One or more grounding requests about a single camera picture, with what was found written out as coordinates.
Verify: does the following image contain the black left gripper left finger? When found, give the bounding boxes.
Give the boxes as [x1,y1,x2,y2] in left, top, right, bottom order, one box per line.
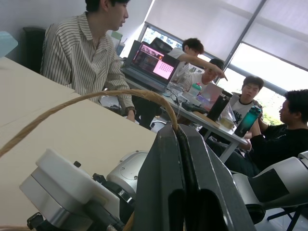
[136,124,186,231]

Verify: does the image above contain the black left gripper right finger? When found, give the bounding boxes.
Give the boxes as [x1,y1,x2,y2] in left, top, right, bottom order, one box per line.
[179,124,257,231]

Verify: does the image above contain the black bag behind laptop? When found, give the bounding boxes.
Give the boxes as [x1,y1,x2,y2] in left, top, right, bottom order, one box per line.
[149,37,174,52]

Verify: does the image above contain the clear plastic food container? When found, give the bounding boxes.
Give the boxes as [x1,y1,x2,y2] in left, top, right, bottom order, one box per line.
[220,116,235,128]

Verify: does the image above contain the silver robot body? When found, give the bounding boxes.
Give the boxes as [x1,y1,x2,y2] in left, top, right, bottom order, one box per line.
[232,151,308,225]

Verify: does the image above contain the grey office desk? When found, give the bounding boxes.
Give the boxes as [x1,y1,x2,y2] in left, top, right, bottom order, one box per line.
[120,68,249,163]

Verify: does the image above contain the teal water bottle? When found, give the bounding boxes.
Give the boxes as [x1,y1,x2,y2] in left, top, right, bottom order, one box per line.
[233,106,262,138]

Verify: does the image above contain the black game controller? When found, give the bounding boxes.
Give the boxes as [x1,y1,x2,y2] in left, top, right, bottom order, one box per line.
[181,101,208,114]

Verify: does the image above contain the tall black flask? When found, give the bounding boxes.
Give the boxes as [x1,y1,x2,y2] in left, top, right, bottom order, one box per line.
[206,90,233,122]

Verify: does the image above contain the person in black shirt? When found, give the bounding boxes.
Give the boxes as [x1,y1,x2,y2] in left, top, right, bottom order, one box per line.
[206,89,308,178]

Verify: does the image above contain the silver pink laptop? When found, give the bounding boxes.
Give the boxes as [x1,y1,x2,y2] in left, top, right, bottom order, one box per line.
[196,83,225,109]

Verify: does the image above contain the clear bottle with green lid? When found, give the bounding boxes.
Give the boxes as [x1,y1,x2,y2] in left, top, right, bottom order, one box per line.
[189,82,202,97]

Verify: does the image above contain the person in white black tee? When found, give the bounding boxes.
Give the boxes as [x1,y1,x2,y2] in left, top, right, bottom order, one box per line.
[228,76,265,126]

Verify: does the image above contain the black folding chair legs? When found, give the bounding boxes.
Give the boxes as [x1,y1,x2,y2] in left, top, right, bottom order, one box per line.
[266,206,304,231]

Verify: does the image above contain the seated person in white shirt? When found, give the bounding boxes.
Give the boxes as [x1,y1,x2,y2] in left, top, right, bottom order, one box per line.
[184,58,225,92]

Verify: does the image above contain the black open laptop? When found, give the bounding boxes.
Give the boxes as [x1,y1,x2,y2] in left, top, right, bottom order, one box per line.
[121,39,180,93]

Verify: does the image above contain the pointing person in white shirt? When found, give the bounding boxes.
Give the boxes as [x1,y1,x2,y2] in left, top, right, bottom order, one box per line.
[168,38,229,81]

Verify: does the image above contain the man in striped shirt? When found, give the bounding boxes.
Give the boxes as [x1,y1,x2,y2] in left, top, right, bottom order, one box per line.
[40,0,137,121]

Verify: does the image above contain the wide white roller blind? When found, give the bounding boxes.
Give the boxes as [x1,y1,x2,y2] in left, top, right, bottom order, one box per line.
[144,0,263,63]

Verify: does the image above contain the narrow white roller blind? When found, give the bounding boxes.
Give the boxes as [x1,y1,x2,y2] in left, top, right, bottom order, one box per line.
[241,0,308,71]

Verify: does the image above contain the black office chair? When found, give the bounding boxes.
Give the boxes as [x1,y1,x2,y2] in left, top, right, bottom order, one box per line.
[22,26,47,74]

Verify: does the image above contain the light blue plastic object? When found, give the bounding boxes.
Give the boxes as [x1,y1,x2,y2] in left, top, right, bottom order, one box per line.
[0,30,19,59]

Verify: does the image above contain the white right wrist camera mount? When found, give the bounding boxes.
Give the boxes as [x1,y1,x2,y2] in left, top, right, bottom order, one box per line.
[19,148,121,217]

